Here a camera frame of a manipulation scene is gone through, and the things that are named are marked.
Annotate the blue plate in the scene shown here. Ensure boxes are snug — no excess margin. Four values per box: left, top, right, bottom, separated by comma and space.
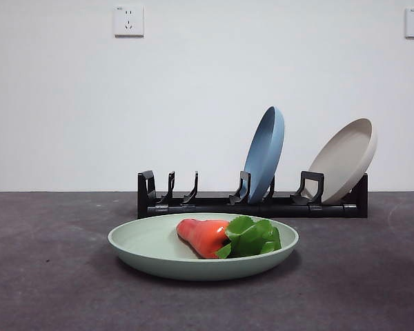
244, 106, 286, 204

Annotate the black plate rack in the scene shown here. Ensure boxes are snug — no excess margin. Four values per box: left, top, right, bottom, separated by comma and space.
137, 170, 369, 219

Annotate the orange carrot with green leaves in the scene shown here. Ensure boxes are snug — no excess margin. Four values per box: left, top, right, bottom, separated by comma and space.
176, 215, 283, 259

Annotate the green plate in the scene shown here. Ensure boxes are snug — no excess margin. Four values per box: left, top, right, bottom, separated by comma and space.
107, 212, 300, 281

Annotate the beige plate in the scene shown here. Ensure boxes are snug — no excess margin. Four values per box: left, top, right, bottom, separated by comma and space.
308, 118, 379, 204

